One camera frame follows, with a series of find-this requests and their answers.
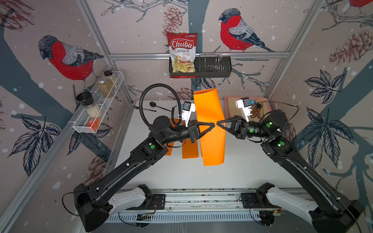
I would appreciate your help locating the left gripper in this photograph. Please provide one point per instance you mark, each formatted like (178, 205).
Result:
(193, 129)

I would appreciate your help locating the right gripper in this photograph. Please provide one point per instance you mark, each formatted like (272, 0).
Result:
(240, 127)

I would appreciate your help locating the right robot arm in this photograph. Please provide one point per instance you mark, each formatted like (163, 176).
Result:
(329, 211)

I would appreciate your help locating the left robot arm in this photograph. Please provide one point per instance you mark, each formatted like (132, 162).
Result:
(94, 202)

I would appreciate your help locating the small amber bottle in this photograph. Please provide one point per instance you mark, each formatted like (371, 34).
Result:
(257, 110)

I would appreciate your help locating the pink tray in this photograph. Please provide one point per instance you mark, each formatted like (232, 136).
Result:
(268, 103)

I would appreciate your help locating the black spoon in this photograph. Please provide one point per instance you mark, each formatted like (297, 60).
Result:
(154, 105)

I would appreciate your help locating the black fork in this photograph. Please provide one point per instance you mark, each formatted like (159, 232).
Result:
(136, 107)

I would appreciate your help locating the red cassava chips bag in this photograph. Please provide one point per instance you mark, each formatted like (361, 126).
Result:
(182, 48)

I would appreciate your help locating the tan spice jar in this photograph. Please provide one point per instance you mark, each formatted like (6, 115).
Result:
(111, 78)

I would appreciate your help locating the brown spice jar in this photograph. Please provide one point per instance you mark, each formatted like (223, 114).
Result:
(106, 88)

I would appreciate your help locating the small red packet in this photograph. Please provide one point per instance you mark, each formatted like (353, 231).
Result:
(93, 123)

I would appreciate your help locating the black lid rice jar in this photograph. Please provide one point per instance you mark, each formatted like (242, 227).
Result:
(92, 108)

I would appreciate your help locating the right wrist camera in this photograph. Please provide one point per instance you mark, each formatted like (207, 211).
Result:
(245, 105)

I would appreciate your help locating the black wire wall basket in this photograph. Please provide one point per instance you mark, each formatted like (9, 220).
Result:
(205, 67)

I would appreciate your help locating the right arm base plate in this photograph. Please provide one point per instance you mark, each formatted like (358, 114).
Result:
(256, 200)

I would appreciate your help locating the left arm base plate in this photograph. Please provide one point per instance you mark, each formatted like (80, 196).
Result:
(152, 202)

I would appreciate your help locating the clear acrylic wall shelf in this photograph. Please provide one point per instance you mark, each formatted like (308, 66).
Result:
(105, 103)

